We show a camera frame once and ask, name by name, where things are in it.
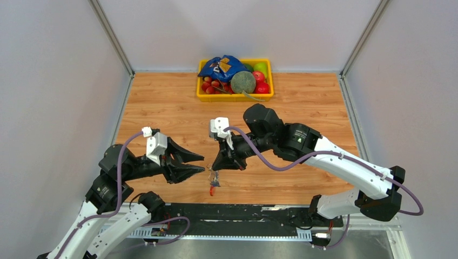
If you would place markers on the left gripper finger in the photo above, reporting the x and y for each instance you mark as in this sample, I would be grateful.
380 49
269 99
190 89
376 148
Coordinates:
181 154
181 173

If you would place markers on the green melon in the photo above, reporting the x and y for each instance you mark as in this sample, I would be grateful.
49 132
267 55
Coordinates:
243 83

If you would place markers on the blue snack bag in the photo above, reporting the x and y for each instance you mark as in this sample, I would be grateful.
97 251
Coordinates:
222 68

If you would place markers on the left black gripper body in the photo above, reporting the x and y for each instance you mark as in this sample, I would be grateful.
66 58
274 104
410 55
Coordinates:
167 166

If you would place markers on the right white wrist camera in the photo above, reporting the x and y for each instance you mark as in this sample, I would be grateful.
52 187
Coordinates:
218 131

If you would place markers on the red tomato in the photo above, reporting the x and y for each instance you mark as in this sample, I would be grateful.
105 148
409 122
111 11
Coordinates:
262 88

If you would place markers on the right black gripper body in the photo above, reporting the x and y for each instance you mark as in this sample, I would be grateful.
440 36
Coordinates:
242 148

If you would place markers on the red handled key ring holder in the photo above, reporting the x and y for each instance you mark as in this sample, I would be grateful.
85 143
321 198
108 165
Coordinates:
213 179

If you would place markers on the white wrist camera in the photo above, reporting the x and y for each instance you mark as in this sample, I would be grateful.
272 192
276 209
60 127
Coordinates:
156 144
218 131

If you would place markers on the yellow plastic bin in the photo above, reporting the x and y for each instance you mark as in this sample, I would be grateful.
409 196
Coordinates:
204 97

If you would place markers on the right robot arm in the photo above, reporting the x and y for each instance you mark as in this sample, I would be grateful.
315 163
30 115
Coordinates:
375 189

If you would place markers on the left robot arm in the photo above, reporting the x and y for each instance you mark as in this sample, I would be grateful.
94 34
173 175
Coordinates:
143 155

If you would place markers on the bunch of red fruits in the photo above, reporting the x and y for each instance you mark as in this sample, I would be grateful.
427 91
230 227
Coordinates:
215 86

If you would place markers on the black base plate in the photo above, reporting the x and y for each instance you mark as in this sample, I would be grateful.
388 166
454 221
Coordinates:
205 219

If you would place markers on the green apple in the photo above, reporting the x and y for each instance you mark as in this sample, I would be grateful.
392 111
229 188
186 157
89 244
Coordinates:
261 67

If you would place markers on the red apple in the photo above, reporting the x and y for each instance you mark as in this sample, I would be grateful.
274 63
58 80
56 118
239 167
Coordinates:
259 76

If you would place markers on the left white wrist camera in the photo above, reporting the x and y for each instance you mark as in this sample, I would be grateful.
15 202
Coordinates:
156 144

